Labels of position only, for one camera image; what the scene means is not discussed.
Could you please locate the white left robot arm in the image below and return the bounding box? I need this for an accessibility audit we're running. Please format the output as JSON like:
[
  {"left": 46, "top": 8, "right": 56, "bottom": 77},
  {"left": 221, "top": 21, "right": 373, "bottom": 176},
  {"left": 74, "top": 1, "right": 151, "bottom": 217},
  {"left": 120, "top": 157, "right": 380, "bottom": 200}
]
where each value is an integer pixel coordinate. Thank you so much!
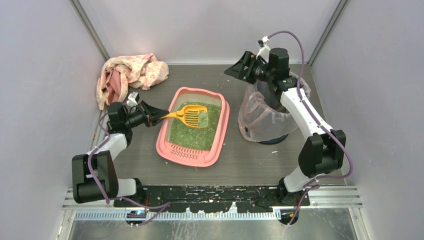
[{"left": 71, "top": 101, "right": 169, "bottom": 204}]

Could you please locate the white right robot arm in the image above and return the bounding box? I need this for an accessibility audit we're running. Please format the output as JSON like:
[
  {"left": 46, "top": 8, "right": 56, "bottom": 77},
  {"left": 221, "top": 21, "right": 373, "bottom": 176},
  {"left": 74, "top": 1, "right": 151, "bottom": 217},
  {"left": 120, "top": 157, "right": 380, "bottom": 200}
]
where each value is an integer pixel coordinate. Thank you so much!
[{"left": 224, "top": 47, "right": 346, "bottom": 201}]

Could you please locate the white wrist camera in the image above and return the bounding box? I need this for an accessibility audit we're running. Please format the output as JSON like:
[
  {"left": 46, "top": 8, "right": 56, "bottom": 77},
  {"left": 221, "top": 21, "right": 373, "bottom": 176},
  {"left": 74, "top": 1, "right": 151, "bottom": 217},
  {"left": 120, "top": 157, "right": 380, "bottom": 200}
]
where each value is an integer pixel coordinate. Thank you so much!
[
  {"left": 256, "top": 36, "right": 271, "bottom": 62},
  {"left": 126, "top": 91, "right": 140, "bottom": 107}
]

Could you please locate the pink plastic trash bag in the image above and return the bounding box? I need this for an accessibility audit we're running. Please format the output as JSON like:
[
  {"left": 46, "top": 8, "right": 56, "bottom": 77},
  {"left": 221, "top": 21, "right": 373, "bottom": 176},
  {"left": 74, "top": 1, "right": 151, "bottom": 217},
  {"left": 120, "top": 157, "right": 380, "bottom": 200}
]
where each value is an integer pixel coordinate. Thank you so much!
[{"left": 237, "top": 80, "right": 298, "bottom": 143}]

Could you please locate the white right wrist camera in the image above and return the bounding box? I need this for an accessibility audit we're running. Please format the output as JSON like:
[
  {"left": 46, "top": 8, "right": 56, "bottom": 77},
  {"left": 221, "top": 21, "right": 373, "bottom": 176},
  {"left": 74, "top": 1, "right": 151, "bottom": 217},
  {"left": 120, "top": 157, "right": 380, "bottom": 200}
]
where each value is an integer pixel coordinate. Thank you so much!
[{"left": 256, "top": 36, "right": 271, "bottom": 62}]

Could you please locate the aluminium front rail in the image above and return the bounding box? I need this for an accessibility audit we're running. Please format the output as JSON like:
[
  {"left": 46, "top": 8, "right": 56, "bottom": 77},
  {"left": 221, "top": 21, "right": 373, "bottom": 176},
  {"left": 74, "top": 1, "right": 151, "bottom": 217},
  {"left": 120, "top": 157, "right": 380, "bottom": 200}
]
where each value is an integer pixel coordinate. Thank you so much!
[{"left": 57, "top": 185, "right": 369, "bottom": 240}]

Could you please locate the dark round trash bin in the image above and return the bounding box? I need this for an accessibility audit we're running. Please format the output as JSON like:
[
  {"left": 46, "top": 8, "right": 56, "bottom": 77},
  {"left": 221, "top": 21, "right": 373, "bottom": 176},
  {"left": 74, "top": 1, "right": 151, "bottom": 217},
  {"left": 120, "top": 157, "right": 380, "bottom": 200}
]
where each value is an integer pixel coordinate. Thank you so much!
[{"left": 256, "top": 133, "right": 289, "bottom": 145}]

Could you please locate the orange litter scoop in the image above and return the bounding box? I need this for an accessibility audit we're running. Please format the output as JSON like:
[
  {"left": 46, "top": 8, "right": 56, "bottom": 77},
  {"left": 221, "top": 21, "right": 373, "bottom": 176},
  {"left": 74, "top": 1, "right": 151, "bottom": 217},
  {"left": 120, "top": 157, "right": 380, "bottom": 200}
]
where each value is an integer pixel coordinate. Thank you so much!
[{"left": 161, "top": 104, "right": 209, "bottom": 129}]

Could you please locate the green cat litter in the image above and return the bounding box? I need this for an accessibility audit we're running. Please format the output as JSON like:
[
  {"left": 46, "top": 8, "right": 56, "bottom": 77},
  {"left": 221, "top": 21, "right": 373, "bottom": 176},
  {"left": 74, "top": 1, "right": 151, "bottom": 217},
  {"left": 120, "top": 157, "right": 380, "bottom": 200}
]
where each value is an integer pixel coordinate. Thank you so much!
[{"left": 168, "top": 101, "right": 222, "bottom": 151}]

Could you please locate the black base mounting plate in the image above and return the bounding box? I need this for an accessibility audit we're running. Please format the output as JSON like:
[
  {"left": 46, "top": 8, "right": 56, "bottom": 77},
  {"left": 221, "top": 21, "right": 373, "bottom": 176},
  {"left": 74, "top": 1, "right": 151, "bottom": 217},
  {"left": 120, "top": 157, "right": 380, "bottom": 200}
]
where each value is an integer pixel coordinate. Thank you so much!
[{"left": 114, "top": 184, "right": 311, "bottom": 215}]

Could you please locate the pink floral cloth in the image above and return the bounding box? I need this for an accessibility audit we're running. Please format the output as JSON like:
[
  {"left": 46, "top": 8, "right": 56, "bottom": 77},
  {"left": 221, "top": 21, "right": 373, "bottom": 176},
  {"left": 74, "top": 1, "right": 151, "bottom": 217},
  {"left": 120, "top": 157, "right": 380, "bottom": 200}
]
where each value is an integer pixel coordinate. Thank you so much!
[{"left": 96, "top": 53, "right": 170, "bottom": 111}]

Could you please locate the pink litter box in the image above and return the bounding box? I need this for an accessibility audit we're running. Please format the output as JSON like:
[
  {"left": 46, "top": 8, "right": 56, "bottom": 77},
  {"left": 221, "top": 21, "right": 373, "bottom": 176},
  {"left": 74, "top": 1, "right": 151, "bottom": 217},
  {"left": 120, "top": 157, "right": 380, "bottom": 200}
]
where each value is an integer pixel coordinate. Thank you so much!
[{"left": 156, "top": 87, "right": 230, "bottom": 168}]

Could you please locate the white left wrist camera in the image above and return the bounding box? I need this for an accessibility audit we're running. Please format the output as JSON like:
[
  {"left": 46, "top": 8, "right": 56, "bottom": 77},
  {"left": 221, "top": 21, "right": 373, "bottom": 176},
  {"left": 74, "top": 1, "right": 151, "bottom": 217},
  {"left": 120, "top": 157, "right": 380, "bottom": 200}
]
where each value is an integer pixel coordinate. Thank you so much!
[{"left": 126, "top": 91, "right": 140, "bottom": 107}]

